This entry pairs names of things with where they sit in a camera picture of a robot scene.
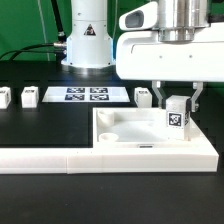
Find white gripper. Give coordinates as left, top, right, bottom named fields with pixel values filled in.
left=116, top=1, right=224, bottom=112

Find white square tabletop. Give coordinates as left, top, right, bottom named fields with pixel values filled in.
left=93, top=108, right=201, bottom=148

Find white L-shaped obstacle fence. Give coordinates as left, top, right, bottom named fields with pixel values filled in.
left=0, top=129, right=219, bottom=174

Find white sheet with AprilTags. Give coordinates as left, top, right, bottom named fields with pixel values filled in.
left=43, top=87, right=129, bottom=103

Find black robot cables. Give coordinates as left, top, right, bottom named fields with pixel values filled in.
left=0, top=0, right=68, bottom=62

